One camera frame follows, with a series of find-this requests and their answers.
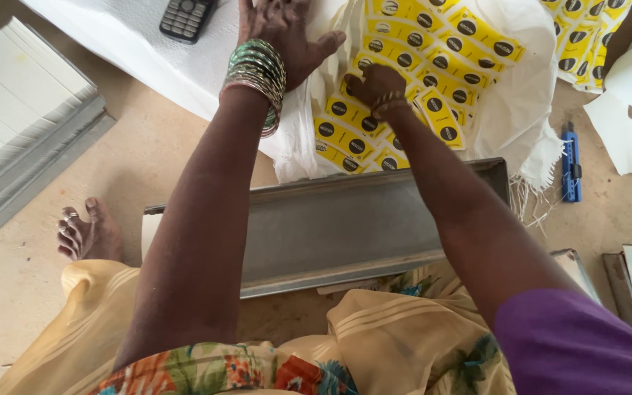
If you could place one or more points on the blue utility knife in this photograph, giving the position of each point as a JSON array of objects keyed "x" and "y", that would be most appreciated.
[{"x": 570, "y": 164}]

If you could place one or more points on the person's left hand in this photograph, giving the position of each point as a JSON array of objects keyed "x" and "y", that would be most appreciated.
[{"x": 277, "y": 33}]

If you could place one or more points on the person's purple sleeve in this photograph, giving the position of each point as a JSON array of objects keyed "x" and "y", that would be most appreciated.
[{"x": 579, "y": 351}]

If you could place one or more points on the person's bare foot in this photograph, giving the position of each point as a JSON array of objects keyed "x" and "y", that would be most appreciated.
[{"x": 94, "y": 236}]

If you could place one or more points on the heap of yellow label sheets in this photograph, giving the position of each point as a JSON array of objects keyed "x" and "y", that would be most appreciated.
[{"x": 579, "y": 38}]

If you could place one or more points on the stack of white boards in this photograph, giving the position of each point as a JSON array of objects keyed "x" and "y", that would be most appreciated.
[{"x": 14, "y": 104}]

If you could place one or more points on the long grey metal tray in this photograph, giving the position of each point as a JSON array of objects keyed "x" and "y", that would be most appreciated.
[{"x": 338, "y": 225}]

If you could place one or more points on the black keypad mobile phone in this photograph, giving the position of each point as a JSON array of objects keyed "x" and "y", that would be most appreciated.
[{"x": 186, "y": 18}]

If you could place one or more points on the yellow label bundle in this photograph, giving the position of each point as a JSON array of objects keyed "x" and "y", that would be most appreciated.
[{"x": 441, "y": 118}]

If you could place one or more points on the green and pink wrist bangles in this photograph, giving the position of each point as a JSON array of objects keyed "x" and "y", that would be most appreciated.
[{"x": 255, "y": 71}]

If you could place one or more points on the white paper under tray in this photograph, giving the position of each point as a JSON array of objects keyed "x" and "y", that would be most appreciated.
[{"x": 150, "y": 236}]

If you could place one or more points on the pile of yellow label sheets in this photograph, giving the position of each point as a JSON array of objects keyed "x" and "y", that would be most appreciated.
[{"x": 447, "y": 60}]

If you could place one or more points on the person's yellow floral garment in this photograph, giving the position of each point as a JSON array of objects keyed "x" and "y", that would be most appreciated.
[{"x": 382, "y": 340}]

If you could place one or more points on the gold wrist bangles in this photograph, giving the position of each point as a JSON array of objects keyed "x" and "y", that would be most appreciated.
[{"x": 388, "y": 103}]

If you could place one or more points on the torn white paper sheet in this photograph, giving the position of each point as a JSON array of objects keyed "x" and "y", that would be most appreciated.
[{"x": 623, "y": 134}]

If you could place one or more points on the person's right hand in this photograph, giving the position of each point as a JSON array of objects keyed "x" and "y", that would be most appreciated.
[{"x": 379, "y": 82}]

